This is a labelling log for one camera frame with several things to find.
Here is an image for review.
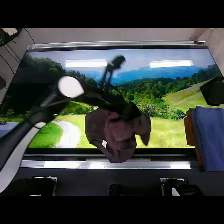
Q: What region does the brown garment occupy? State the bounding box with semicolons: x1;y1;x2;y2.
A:
84;107;152;164

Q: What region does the orange-brown garment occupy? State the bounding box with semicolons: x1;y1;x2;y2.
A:
183;108;205;172

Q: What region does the blue garment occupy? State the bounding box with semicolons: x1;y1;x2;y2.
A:
191;105;224;173

